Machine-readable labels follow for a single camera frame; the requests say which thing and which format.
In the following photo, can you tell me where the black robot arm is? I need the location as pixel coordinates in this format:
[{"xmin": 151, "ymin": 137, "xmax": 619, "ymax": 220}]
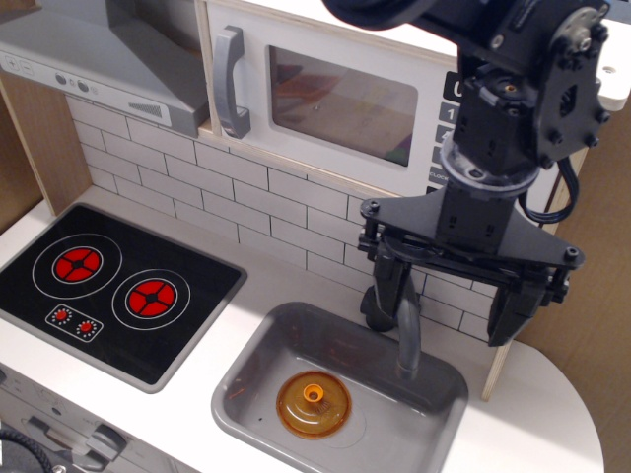
[{"xmin": 326, "ymin": 1, "xmax": 609, "ymax": 347}]

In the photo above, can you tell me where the wooden microwave cabinet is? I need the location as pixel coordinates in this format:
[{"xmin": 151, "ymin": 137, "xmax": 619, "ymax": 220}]
[{"xmin": 194, "ymin": 0, "xmax": 631, "ymax": 403}]

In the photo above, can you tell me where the grey microwave door handle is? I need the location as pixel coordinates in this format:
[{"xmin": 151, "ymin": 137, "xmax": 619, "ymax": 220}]
[{"xmin": 212, "ymin": 26, "xmax": 251, "ymax": 139}]

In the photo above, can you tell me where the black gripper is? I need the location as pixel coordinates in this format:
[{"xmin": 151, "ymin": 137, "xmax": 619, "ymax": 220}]
[{"xmin": 358, "ymin": 186, "xmax": 585, "ymax": 347}]

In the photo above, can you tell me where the black toy stovetop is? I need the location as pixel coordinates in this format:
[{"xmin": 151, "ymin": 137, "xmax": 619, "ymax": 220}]
[{"xmin": 1, "ymin": 204, "xmax": 246, "ymax": 393}]

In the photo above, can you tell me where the white toy microwave door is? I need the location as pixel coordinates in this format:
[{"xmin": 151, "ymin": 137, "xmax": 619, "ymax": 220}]
[{"xmin": 206, "ymin": 1, "xmax": 461, "ymax": 196}]

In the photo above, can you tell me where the orange pot lid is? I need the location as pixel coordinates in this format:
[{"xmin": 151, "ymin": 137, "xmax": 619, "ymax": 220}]
[{"xmin": 276, "ymin": 371, "xmax": 352, "ymax": 439}]

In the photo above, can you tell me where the green purple toy vegetable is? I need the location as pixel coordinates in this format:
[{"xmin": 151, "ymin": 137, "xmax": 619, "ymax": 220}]
[{"xmin": 386, "ymin": 135, "xmax": 412, "ymax": 167}]

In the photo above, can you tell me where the grey toy sink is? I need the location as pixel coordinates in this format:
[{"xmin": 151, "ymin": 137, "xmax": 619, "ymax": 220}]
[{"xmin": 211, "ymin": 303, "xmax": 468, "ymax": 472}]

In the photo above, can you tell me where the grey toy faucet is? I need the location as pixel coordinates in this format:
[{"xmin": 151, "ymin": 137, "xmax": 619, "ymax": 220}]
[{"xmin": 360, "ymin": 276, "xmax": 421, "ymax": 380}]

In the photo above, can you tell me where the grey range hood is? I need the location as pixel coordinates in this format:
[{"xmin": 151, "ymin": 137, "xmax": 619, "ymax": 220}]
[{"xmin": 1, "ymin": 1, "xmax": 210, "ymax": 138}]

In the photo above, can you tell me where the black braided cable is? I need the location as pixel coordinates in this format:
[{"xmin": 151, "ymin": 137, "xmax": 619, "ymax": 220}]
[{"xmin": 0, "ymin": 427, "xmax": 55, "ymax": 473}]

